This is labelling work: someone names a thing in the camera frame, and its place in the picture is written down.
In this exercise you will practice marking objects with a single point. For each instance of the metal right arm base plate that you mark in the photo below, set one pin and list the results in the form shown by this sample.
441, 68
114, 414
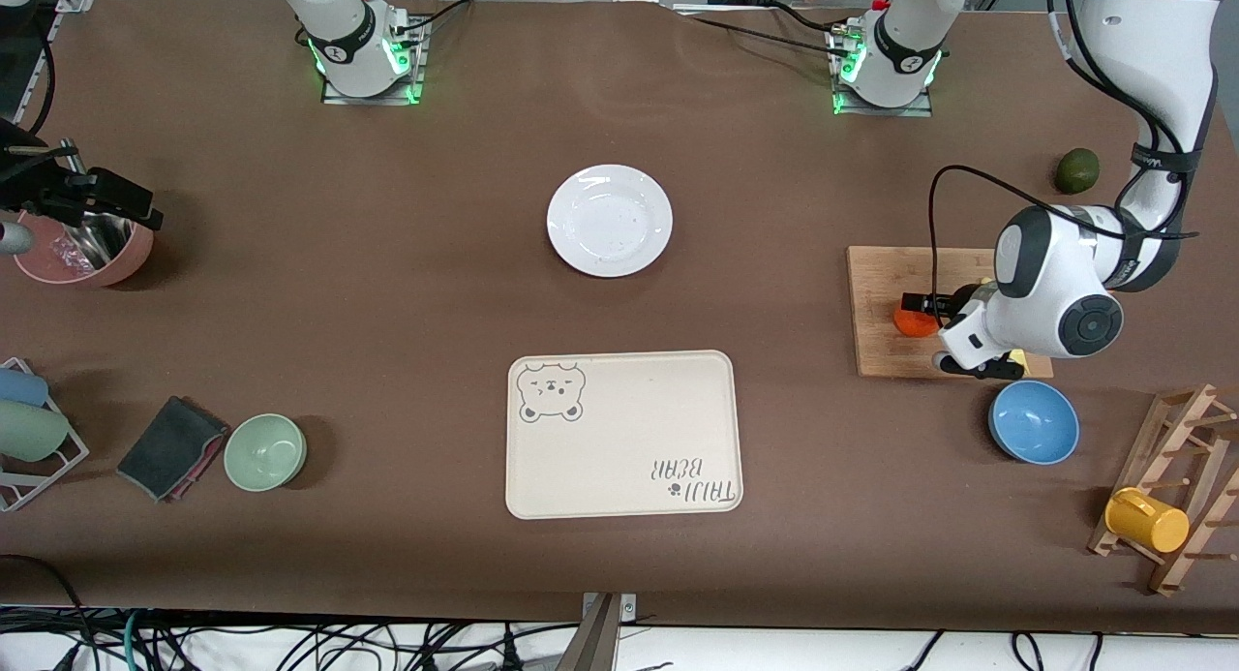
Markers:
373, 98

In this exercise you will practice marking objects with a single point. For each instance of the blue bowl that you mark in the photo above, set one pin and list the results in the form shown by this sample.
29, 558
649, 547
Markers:
1034, 424

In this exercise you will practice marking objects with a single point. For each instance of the pink bowl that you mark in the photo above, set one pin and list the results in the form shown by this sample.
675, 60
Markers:
116, 264

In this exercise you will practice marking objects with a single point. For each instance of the dark green avocado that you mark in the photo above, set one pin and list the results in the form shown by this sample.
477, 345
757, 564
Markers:
1076, 171

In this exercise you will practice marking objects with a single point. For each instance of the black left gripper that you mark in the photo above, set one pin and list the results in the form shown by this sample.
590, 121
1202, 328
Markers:
953, 303

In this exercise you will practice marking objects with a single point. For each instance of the cream bear print tray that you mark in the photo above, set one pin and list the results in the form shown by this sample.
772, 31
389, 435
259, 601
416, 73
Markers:
619, 448

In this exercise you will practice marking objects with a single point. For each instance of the white round plate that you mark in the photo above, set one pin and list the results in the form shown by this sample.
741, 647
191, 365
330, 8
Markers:
610, 221

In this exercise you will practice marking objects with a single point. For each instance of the pale green cup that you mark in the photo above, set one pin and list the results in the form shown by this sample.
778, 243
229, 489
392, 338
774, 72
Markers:
29, 431

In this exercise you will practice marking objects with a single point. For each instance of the orange mandarin fruit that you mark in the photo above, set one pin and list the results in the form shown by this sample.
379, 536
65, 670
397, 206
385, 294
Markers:
912, 324

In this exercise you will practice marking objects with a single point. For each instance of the light blue cup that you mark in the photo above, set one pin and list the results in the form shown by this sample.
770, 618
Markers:
21, 387

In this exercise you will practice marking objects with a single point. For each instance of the metal table edge bracket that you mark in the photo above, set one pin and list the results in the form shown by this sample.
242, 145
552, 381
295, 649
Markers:
600, 637

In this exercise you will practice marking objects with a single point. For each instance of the folded dark grey cloth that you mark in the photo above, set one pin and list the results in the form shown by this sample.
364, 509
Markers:
169, 448

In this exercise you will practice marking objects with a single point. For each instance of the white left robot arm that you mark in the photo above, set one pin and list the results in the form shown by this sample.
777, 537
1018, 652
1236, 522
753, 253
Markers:
1065, 293

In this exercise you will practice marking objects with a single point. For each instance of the pale green bowl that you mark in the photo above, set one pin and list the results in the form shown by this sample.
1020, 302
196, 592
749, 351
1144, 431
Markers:
264, 452

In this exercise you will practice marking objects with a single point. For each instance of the yellow mug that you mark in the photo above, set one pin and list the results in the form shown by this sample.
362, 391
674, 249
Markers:
1147, 522

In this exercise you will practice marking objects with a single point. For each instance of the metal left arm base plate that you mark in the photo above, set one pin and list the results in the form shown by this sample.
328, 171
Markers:
886, 111

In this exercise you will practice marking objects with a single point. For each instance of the metal scoop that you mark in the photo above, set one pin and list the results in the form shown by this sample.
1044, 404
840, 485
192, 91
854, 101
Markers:
106, 245

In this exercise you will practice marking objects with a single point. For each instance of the wooden cutting board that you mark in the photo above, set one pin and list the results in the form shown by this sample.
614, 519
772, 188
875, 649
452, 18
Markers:
891, 274

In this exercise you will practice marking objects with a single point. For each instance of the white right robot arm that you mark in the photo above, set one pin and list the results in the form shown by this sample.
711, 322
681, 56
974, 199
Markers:
339, 22

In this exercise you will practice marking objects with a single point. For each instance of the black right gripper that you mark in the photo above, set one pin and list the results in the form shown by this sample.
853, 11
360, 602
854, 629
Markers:
39, 194

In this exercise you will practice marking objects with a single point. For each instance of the wooden mug rack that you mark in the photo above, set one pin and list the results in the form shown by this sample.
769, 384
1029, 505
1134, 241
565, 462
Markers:
1176, 429

